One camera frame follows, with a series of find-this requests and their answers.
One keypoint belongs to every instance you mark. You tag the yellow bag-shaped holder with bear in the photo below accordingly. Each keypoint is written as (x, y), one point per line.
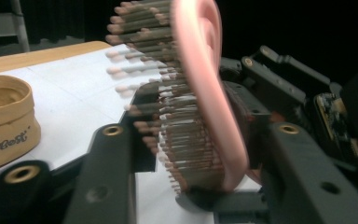
(9, 137)

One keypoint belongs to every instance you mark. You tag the grey metal stand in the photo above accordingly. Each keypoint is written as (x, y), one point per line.
(0, 25)

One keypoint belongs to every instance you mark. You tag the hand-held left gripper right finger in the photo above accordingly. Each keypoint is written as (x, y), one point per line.
(256, 140)

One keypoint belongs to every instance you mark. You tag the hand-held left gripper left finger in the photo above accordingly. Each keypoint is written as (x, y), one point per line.
(144, 149)

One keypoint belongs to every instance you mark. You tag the pink hairbrush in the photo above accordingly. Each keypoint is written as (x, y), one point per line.
(205, 93)

